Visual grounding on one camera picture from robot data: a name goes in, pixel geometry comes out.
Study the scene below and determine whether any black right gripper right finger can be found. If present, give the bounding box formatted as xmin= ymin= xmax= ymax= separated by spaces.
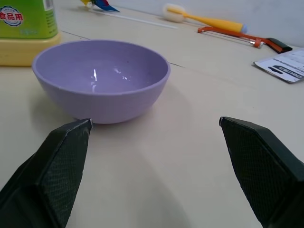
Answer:
xmin=218 ymin=116 xmax=304 ymax=228

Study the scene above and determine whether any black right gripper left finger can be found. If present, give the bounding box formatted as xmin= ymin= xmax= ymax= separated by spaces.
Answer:
xmin=0 ymin=118 xmax=93 ymax=228

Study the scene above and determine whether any purple plastic bowl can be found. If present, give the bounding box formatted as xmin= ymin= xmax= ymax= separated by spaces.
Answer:
xmin=32 ymin=39 xmax=171 ymax=124

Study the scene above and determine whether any yellow green detergent bottle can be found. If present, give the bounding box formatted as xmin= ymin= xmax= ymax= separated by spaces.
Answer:
xmin=0 ymin=0 xmax=61 ymax=67

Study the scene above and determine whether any white printed packaging card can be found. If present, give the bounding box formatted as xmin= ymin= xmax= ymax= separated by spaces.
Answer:
xmin=253 ymin=47 xmax=304 ymax=84

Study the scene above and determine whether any yellow sponge bottle brush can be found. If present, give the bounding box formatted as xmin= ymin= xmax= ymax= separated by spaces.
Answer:
xmin=162 ymin=3 xmax=248 ymax=34

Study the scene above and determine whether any colourful pinwheel with white stick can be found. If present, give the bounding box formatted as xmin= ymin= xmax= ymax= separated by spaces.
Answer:
xmin=75 ymin=0 xmax=178 ymax=29

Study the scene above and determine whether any orange hacksaw with black handle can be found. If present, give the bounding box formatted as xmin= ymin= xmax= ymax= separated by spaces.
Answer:
xmin=197 ymin=26 xmax=293 ymax=54

